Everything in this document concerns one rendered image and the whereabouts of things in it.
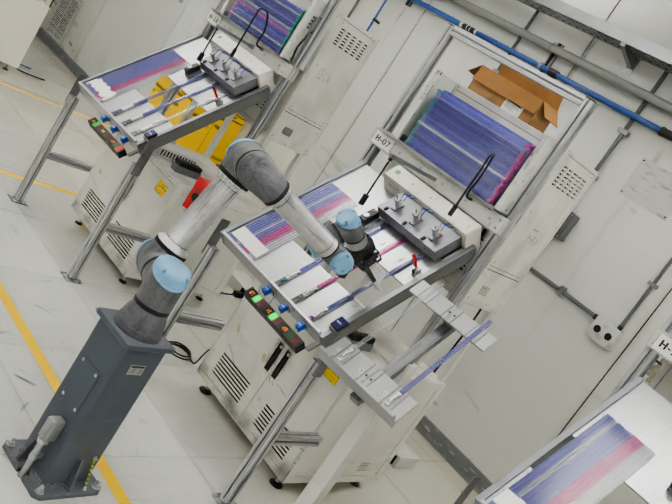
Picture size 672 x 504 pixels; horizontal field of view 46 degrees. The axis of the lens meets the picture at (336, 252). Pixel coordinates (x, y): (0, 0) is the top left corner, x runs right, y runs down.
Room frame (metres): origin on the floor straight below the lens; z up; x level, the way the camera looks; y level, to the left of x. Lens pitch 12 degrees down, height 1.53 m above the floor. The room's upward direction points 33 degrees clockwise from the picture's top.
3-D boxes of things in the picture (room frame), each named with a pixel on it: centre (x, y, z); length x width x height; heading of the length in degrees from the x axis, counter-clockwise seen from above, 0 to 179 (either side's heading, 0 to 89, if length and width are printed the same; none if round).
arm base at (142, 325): (2.21, 0.37, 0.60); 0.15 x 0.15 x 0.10
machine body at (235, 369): (3.32, -0.25, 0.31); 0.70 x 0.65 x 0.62; 52
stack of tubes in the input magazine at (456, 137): (3.18, -0.22, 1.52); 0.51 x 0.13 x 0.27; 52
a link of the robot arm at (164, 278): (2.22, 0.37, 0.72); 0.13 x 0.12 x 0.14; 32
